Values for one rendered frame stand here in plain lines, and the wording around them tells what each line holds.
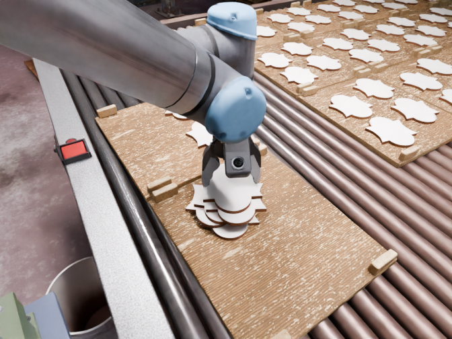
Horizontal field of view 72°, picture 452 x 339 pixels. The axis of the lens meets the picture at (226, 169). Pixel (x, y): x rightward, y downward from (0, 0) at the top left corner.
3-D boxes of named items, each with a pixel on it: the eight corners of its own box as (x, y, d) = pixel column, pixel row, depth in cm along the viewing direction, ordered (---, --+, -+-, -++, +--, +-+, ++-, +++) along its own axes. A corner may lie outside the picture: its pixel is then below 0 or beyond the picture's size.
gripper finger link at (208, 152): (215, 170, 67) (234, 140, 62) (216, 175, 65) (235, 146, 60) (195, 163, 65) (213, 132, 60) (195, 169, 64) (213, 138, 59)
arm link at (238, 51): (192, 5, 47) (239, -4, 50) (197, 74, 54) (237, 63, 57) (219, 19, 42) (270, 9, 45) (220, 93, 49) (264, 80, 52)
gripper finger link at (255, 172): (264, 163, 72) (248, 136, 66) (270, 181, 68) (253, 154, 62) (252, 169, 73) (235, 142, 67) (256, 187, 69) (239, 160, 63)
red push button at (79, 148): (66, 163, 85) (64, 159, 84) (62, 151, 89) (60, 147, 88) (88, 156, 87) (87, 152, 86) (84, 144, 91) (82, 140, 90)
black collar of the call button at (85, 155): (63, 165, 84) (61, 161, 83) (58, 150, 89) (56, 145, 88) (92, 157, 87) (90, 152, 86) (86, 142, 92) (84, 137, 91)
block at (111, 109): (99, 119, 97) (97, 111, 95) (98, 116, 98) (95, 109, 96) (118, 114, 99) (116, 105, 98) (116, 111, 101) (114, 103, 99)
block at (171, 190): (155, 204, 71) (154, 196, 70) (153, 199, 73) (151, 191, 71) (179, 194, 74) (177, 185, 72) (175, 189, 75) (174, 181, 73)
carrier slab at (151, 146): (146, 203, 74) (146, 198, 73) (95, 122, 99) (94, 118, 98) (263, 151, 88) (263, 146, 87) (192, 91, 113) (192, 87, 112)
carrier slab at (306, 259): (254, 375, 48) (255, 372, 47) (148, 205, 73) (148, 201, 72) (395, 263, 62) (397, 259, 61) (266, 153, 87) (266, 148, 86)
